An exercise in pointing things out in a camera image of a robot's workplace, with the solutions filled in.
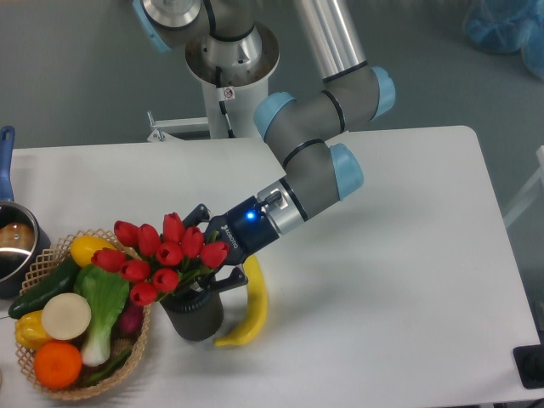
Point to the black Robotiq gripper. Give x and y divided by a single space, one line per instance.
245 229

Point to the red tulip bouquet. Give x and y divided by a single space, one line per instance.
167 261

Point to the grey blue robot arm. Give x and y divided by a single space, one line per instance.
317 175

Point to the dark grey ribbed vase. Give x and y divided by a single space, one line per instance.
196 315

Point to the yellow banana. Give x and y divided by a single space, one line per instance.
256 309

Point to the purple red radish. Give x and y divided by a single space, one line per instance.
131 319

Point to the green bok choy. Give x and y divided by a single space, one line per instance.
106 294

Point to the yellow lemon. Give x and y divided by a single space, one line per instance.
83 248

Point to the green chili pepper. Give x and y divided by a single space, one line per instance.
110 368

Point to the dark green cucumber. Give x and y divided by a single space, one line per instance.
60 280

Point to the woven wicker basket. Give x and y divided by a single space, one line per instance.
45 263

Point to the orange fruit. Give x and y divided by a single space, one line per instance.
57 365

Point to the yellow bell pepper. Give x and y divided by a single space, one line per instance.
29 331

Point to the black device at table edge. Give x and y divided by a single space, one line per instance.
529 358

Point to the blue plastic bag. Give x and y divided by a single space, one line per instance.
508 27

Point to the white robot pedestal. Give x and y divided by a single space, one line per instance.
234 78

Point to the blue handled saucepan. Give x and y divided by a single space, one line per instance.
22 237

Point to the white frame at right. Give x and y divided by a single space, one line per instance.
526 195

